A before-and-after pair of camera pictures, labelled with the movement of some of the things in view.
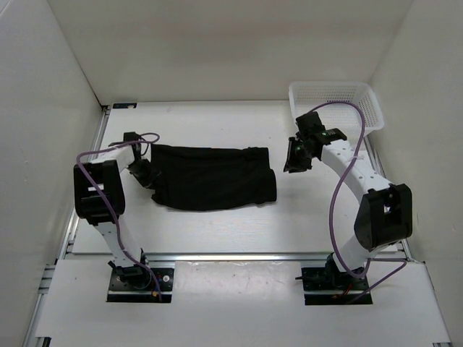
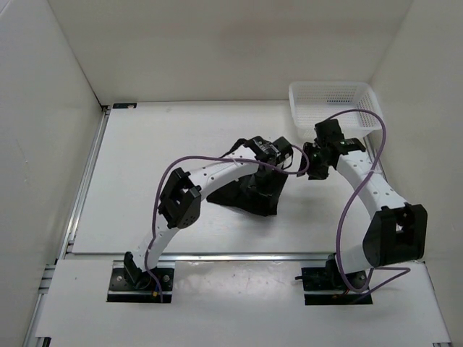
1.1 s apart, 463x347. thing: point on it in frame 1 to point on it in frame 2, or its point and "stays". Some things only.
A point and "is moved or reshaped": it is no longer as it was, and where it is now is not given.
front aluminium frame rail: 232,257 stays
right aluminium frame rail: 375,152 stays
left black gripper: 149,181 to 270,189
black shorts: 198,178 is moved or reshaped
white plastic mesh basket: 351,107 stays
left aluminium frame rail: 66,249 stays
